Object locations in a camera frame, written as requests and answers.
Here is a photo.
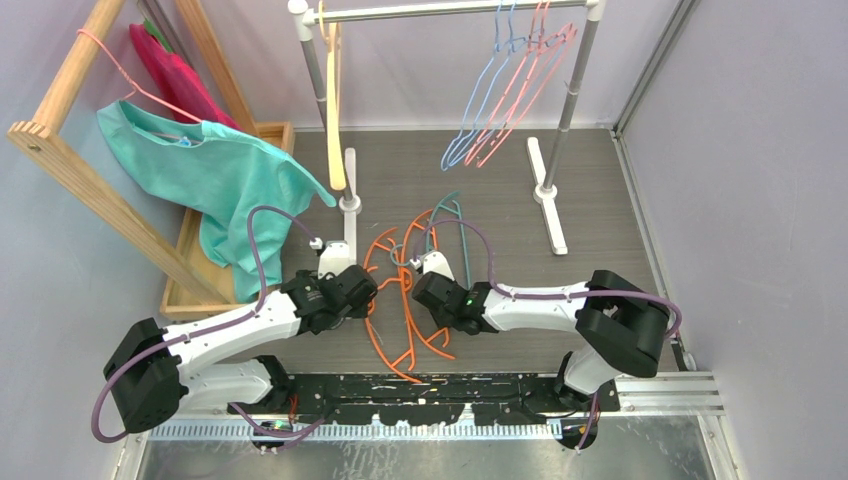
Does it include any teal t-shirt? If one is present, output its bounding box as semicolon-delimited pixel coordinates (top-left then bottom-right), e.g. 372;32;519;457
97;101;337;302

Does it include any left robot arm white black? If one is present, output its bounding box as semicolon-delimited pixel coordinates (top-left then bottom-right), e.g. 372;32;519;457
92;265;378;442

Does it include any teal plastic hanger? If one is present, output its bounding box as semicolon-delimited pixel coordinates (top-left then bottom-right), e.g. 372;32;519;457
390;190;482;335

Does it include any red garment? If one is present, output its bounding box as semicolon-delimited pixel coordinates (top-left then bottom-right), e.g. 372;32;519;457
129;24;240;130

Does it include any wooden clothes rack frame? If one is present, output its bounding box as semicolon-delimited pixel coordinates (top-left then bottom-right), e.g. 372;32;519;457
7;1;227;305

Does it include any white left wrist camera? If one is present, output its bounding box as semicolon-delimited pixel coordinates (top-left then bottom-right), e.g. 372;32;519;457
309;238;355;279

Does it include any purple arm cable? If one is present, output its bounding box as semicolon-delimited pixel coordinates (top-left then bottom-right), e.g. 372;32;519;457
411;218;684;339
90;205;323;444

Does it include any white slotted cable duct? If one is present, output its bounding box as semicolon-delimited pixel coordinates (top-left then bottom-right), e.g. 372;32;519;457
148;419;562;441

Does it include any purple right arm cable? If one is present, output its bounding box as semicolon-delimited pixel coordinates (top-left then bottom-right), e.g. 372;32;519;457
411;218;684;339

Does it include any pink hanger holding shirt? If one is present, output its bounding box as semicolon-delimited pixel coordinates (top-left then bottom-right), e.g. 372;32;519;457
76;28;202;123

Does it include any beige plastic hanger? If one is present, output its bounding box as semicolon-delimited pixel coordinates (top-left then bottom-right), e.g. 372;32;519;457
318;1;348;191

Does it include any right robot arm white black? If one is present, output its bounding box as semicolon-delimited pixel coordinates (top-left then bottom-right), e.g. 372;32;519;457
412;270;670;411

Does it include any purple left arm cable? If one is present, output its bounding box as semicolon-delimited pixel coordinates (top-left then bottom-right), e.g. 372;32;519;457
90;205;323;444

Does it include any blue wire hanger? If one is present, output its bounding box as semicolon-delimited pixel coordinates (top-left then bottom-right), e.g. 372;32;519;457
440;0;515;172
447;0;531;168

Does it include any wooden tray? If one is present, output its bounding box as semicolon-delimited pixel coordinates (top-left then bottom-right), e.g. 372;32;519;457
158;121;296;323

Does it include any white metal clothes rack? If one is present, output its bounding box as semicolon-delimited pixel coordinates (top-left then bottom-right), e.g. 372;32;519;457
287;1;605;255

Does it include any pink wire hanger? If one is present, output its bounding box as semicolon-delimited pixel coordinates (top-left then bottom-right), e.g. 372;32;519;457
464;1;578;168
441;1;577;169

